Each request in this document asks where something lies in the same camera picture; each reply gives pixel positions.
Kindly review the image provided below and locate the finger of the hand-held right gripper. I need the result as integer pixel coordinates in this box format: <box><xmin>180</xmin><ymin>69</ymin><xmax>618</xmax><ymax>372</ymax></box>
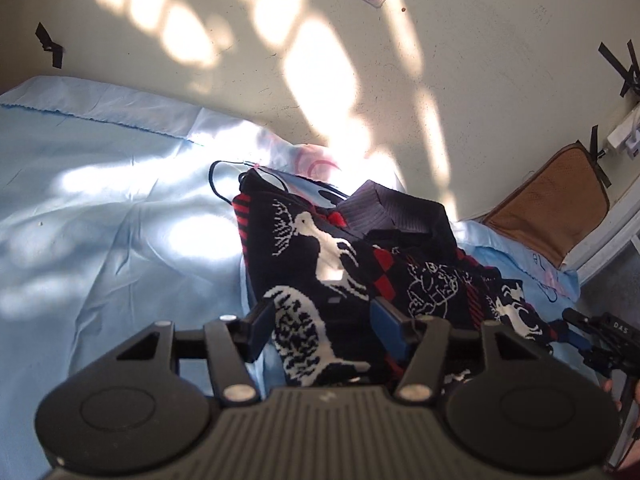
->
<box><xmin>555</xmin><ymin>321</ymin><xmax>592</xmax><ymax>354</ymax></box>
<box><xmin>562</xmin><ymin>308</ymin><xmax>603</xmax><ymax>333</ymax></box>

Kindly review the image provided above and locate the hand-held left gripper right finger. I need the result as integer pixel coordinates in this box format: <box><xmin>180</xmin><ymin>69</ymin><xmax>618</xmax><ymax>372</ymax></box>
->
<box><xmin>370</xmin><ymin>297</ymin><xmax>555</xmax><ymax>404</ymax></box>

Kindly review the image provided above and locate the navy reindeer pattern sweater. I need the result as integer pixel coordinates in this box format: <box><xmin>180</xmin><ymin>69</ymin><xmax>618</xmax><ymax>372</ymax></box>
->
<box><xmin>234</xmin><ymin>167</ymin><xmax>572</xmax><ymax>389</ymax></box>

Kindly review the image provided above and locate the white frame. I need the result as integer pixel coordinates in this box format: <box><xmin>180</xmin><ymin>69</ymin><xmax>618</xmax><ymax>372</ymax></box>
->
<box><xmin>559</xmin><ymin>195</ymin><xmax>640</xmax><ymax>283</ymax></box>

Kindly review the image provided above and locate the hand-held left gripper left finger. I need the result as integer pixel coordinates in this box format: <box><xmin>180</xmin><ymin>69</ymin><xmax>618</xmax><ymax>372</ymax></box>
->
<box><xmin>116</xmin><ymin>302</ymin><xmax>275</xmax><ymax>407</ymax></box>

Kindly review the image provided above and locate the black tape piece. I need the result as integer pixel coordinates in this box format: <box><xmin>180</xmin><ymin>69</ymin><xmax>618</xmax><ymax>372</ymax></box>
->
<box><xmin>34</xmin><ymin>22</ymin><xmax>65</xmax><ymax>69</ymax></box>
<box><xmin>589</xmin><ymin>124</ymin><xmax>612</xmax><ymax>189</ymax></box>
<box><xmin>598</xmin><ymin>39</ymin><xmax>640</xmax><ymax>99</ymax></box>

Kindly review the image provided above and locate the white power strip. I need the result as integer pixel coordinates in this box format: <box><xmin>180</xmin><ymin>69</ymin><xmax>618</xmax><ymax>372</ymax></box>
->
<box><xmin>602</xmin><ymin>109</ymin><xmax>640</xmax><ymax>159</ymax></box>

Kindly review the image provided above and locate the brown cushion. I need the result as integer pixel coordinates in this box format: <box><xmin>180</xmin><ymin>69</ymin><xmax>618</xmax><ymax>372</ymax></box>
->
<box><xmin>472</xmin><ymin>142</ymin><xmax>612</xmax><ymax>270</ymax></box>

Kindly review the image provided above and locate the thin black cord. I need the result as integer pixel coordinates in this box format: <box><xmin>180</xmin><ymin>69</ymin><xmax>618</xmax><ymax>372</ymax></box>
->
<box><xmin>207</xmin><ymin>159</ymin><xmax>293</xmax><ymax>207</ymax></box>

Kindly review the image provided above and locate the light blue bed sheet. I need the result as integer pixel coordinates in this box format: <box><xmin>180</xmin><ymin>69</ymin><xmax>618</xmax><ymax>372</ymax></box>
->
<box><xmin>0</xmin><ymin>75</ymin><xmax>583</xmax><ymax>480</ymax></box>

